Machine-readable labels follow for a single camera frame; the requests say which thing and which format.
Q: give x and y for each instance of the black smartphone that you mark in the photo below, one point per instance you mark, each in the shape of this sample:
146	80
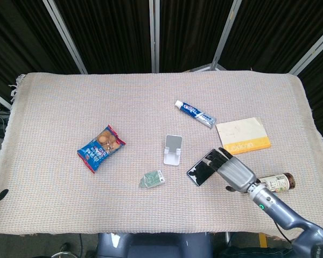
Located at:
199	170

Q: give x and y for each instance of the small green packet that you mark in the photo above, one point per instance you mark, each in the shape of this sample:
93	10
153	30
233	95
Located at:
152	178

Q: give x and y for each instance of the brown glass bottle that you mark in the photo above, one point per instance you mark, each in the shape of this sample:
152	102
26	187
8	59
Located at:
281	182

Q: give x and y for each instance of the beige woven tablecloth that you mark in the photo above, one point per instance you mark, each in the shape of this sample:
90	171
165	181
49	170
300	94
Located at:
97	107

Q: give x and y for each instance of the grey robot torso base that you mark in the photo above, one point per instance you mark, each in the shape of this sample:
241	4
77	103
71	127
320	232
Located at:
153	246

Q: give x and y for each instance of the folding screen with dark panels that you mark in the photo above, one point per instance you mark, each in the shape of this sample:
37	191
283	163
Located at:
161	32

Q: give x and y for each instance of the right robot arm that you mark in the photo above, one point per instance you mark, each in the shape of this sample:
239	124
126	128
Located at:
285	215

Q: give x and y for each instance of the blue white toothpaste tube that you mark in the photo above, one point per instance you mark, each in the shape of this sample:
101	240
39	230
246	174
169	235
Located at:
195	113

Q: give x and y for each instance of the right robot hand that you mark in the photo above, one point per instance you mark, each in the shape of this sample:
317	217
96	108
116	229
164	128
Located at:
235	171

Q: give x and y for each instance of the white phone stand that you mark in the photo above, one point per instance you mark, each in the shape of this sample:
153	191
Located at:
172	149

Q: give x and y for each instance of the white yellow Lexicon book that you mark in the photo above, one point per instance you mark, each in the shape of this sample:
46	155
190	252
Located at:
242	135

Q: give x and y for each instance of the blue snack packet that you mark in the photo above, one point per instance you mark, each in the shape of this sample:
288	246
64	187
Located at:
101	148

